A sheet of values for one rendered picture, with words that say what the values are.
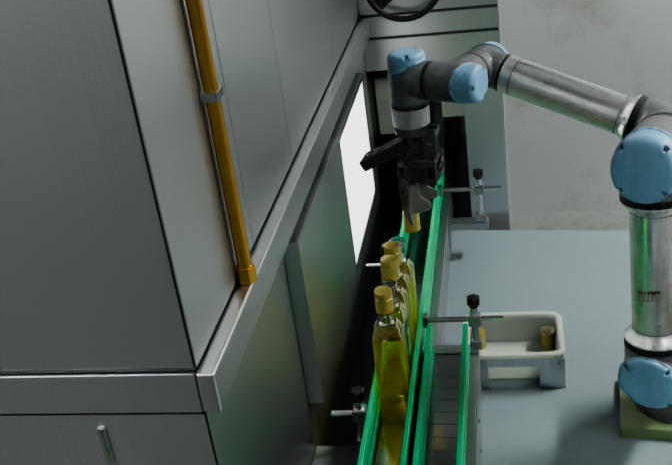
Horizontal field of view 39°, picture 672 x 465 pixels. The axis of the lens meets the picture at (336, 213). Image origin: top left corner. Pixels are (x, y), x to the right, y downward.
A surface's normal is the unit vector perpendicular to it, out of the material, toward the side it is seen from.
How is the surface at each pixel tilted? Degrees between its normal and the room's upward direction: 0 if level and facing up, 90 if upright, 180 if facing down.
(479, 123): 90
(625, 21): 90
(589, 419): 0
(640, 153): 80
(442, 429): 0
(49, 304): 90
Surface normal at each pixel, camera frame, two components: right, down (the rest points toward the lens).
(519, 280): -0.13, -0.89
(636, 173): -0.55, 0.26
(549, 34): -0.24, 0.45
